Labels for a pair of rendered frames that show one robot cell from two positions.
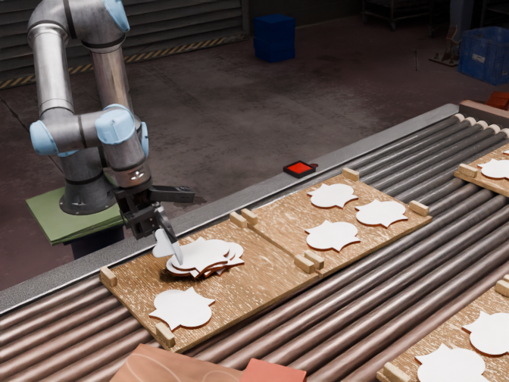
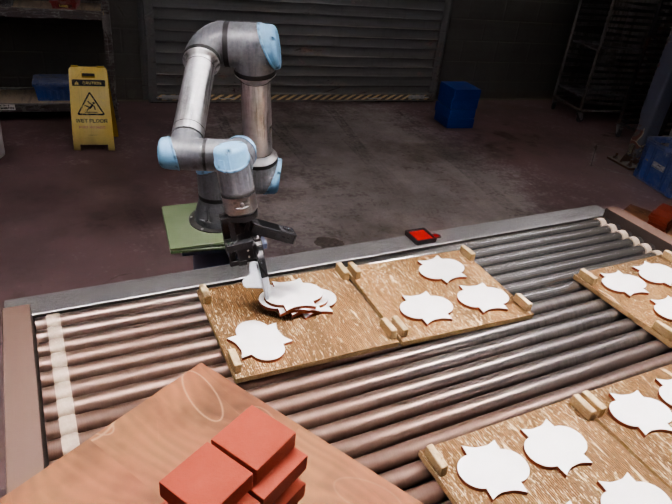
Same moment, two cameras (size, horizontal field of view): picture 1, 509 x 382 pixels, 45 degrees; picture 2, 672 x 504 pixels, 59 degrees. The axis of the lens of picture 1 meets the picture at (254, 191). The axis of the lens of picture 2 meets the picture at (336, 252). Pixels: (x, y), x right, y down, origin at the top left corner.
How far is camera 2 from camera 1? 0.15 m
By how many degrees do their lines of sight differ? 8
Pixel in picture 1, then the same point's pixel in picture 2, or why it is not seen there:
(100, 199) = not seen: hidden behind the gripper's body
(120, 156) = (229, 185)
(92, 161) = not seen: hidden behind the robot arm
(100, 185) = not seen: hidden behind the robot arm
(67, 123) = (192, 143)
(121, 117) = (237, 149)
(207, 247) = (301, 289)
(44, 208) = (175, 217)
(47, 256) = (187, 262)
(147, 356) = (202, 376)
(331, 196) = (440, 269)
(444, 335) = (500, 433)
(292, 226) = (392, 289)
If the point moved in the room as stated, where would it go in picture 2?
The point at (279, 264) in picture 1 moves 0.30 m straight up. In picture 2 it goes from (366, 323) to (382, 217)
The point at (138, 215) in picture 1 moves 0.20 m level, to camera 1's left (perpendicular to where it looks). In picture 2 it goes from (237, 244) to (153, 227)
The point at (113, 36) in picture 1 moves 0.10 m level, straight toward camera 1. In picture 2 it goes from (263, 72) to (259, 81)
